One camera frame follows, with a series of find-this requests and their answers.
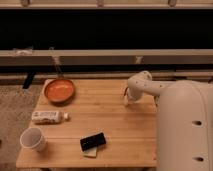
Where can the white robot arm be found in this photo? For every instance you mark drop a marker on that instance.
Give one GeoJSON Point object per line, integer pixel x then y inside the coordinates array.
{"type": "Point", "coordinates": [184, 121]}

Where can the wooden table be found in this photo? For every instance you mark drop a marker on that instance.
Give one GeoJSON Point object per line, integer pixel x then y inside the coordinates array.
{"type": "Point", "coordinates": [98, 106]}

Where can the orange frying pan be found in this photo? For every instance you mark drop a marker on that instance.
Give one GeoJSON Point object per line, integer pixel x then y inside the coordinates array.
{"type": "Point", "coordinates": [60, 89]}

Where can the black rectangular box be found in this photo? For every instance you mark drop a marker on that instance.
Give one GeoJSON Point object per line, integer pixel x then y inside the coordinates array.
{"type": "Point", "coordinates": [92, 141]}

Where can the pale sponge pad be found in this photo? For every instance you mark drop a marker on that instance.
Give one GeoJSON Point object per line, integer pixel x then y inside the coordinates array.
{"type": "Point", "coordinates": [90, 152]}

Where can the white plastic bottle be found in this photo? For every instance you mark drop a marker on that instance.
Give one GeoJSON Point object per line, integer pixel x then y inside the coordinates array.
{"type": "Point", "coordinates": [49, 117]}

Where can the white paper cup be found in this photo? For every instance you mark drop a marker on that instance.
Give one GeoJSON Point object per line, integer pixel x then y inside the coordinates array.
{"type": "Point", "coordinates": [32, 138]}

